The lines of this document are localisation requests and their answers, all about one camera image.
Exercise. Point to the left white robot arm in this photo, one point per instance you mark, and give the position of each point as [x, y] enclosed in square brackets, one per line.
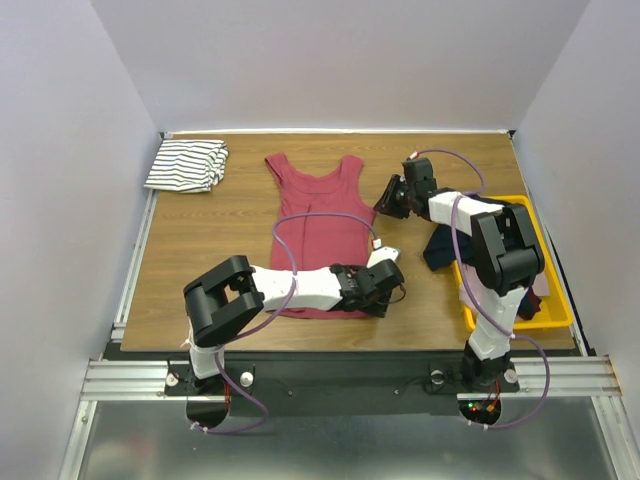
[221, 303]

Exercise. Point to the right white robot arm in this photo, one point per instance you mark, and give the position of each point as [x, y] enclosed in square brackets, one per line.
[507, 258]

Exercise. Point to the yellow plastic tray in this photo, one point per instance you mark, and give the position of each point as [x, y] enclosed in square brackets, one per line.
[554, 311]

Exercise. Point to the aluminium frame rail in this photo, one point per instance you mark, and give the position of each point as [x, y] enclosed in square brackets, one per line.
[120, 223]

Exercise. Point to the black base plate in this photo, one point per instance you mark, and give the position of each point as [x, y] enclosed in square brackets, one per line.
[305, 384]

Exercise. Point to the maroon tank top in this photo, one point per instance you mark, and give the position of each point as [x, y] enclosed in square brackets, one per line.
[329, 221]

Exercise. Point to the black white striped tank top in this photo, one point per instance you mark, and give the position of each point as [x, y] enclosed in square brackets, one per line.
[188, 166]

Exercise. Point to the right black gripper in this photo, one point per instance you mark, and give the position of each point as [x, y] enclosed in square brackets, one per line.
[396, 196]

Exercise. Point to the light pink tank top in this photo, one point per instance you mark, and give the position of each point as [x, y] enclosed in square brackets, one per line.
[540, 286]

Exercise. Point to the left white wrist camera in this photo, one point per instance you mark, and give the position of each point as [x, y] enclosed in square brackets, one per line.
[381, 252]

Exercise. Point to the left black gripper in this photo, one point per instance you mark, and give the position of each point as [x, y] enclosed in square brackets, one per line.
[380, 309]

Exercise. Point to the navy blue tank top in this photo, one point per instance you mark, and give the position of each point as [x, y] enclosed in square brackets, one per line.
[439, 252]

